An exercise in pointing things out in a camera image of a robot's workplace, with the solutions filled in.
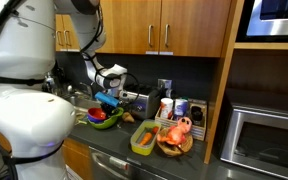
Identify brown toy potato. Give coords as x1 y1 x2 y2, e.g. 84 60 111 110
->
122 112 135 123

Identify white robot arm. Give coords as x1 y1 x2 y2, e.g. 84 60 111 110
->
0 0 126 180

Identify red and blue bowl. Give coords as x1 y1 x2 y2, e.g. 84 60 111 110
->
87 108 107 124

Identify stainless steel sink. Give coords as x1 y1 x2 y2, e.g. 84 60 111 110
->
64 95 100 124

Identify silver toaster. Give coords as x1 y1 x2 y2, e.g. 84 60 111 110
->
119 84 161 120

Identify yellow plastic container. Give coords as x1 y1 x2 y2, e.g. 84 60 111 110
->
130 120 161 156

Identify small sink tap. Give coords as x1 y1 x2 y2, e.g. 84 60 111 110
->
79 82 93 98

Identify red white canister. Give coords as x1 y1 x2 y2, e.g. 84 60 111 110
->
160 98 173 119

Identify blue white canister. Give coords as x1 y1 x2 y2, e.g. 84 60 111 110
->
174 99 188 120

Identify upper wooden cabinets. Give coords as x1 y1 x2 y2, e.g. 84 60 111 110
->
56 0 231 57

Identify countertop microwave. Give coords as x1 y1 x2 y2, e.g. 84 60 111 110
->
218 89 288 180

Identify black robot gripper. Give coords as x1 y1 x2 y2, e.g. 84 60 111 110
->
100 103 118 118

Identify coffee maker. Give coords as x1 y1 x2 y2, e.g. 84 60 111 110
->
42 64 63 96

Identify wooden condiment box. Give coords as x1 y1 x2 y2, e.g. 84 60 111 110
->
155 98 207 141

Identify wall power outlet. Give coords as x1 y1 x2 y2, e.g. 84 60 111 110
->
158 79 172 97

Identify orange toy carrot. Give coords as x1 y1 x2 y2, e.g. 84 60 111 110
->
140 132 152 146

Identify green mixing bowl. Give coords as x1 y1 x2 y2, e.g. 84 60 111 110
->
89 107 124 129

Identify wicker basket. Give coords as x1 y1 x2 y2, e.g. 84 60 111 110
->
157 133 193 157

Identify stainless dishwasher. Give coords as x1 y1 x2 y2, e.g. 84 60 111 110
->
90 147 166 180

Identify upper built-in microwave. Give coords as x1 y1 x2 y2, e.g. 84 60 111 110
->
236 0 288 43

